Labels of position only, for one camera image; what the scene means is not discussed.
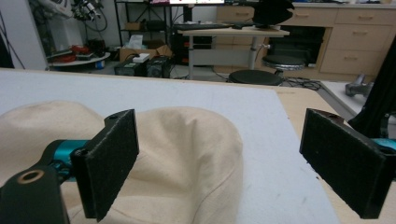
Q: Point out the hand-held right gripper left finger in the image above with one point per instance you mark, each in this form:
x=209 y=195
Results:
x=104 y=168

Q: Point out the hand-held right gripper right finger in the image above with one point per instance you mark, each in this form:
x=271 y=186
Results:
x=345 y=168

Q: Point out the cream fabric hat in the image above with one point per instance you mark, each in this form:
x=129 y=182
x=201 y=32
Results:
x=186 y=165

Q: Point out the black cloth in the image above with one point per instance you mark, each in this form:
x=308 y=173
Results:
x=378 y=99

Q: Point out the grey metal tool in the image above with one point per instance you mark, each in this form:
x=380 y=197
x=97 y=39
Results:
x=358 y=87

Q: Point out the black equipment box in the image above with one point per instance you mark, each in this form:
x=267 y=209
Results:
x=141 y=67

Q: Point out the round white table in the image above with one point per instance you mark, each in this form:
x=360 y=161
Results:
x=79 y=60

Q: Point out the cardboard box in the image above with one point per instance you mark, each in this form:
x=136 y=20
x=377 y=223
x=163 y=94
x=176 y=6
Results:
x=140 y=51

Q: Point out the black round stool chrome rim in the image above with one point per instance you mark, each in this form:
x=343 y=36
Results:
x=284 y=62

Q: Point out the black round stool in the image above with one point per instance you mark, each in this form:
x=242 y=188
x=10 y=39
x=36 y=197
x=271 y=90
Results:
x=255 y=77

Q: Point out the wooden drawer cabinet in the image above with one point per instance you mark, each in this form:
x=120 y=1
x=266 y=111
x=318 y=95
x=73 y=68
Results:
x=358 y=37

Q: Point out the black metal shelf rack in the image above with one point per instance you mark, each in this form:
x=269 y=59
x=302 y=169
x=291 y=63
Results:
x=140 y=21

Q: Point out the black keyboard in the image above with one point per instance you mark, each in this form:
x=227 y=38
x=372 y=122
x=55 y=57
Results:
x=202 y=26

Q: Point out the light wooden desk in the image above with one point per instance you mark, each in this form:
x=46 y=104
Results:
x=233 y=32

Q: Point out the computer monitor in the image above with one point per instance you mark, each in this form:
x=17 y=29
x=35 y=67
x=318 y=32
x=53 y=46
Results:
x=196 y=1

